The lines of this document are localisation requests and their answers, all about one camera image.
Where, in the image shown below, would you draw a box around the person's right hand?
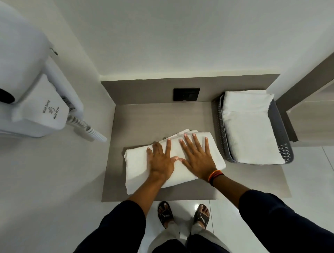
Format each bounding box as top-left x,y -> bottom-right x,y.
179,133 -> 220,181

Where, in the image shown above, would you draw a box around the person's left hand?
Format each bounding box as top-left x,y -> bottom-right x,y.
146,139 -> 179,181

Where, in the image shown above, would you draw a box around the white towel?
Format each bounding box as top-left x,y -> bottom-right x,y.
221,90 -> 286,165
124,129 -> 226,195

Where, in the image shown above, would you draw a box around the person's left forearm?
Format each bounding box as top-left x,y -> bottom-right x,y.
127,174 -> 168,217

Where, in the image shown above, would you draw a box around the person's right forearm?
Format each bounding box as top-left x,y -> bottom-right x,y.
212,174 -> 251,209

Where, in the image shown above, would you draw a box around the orange and red wrist band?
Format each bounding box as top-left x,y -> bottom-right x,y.
208,169 -> 225,186

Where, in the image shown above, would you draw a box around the black sandal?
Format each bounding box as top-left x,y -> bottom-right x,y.
193,204 -> 211,229
157,201 -> 175,229

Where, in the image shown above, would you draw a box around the beige trousers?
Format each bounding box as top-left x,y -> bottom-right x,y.
147,221 -> 233,253

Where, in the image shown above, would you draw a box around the grey perforated plastic basket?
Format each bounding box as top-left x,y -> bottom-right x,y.
216,91 -> 294,164

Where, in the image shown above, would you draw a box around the dark long-sleeved shirt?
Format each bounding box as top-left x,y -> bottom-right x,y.
73,189 -> 334,253

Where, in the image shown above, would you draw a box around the brown wooden side panel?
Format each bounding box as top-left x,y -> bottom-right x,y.
276,52 -> 334,143

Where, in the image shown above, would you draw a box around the black wall socket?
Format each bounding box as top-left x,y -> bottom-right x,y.
173,88 -> 200,102

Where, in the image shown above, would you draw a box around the white coiled hair dryer cord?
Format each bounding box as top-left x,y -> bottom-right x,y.
66,115 -> 108,143

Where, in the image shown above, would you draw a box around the white wall-mounted hair dryer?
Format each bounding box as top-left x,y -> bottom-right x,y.
0,0 -> 84,139

